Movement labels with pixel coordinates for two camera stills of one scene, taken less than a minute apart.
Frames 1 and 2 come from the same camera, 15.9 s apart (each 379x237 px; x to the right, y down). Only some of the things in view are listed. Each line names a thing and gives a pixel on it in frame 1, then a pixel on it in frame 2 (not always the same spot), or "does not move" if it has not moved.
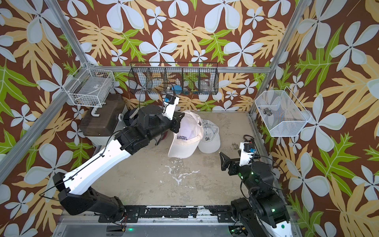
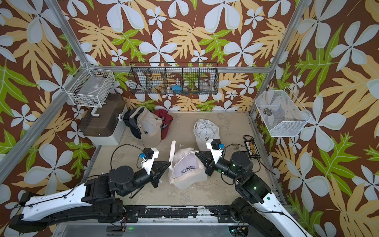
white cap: (186, 140) → (187, 170)
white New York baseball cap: (211, 141) does not move
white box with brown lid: (99, 123) does not move
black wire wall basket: (169, 78) does not move
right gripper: (237, 163) → (211, 160)
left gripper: (174, 117) → (153, 171)
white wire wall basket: (90, 87) does not move
